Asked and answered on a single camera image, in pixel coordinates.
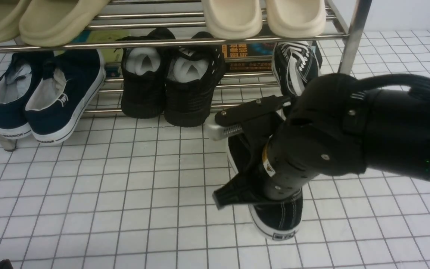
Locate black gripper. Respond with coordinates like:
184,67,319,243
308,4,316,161
213,95,335,210

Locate black canvas sneaker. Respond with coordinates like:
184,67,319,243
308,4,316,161
227,134,303,241
271,41,323,98

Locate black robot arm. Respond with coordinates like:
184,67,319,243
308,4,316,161
208,73,430,209

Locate silver metal shoe rack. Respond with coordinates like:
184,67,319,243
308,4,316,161
0,0,372,152

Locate navy canvas shoe right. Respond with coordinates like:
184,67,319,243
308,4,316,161
24,49,106,144

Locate navy canvas shoe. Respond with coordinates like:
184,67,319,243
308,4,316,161
24,49,106,144
0,51,54,140

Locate navy canvas shoe left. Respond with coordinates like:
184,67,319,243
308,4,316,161
0,51,54,140

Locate black mesh sneaker right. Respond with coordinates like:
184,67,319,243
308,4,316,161
164,44,225,128

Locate black mesh sneaker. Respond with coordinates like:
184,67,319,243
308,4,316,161
164,44,225,128
121,47,172,119

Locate cream slipper left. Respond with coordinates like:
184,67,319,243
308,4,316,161
201,0,263,40

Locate cream slipper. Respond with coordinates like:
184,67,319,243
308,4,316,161
201,0,263,40
265,0,327,38

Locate black mesh sneaker left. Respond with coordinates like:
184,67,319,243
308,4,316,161
121,47,172,119

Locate cream slipper right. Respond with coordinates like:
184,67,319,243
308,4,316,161
265,0,327,38

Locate dark object bottom left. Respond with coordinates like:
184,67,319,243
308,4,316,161
0,259,13,269

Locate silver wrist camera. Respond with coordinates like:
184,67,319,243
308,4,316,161
204,122,243,141

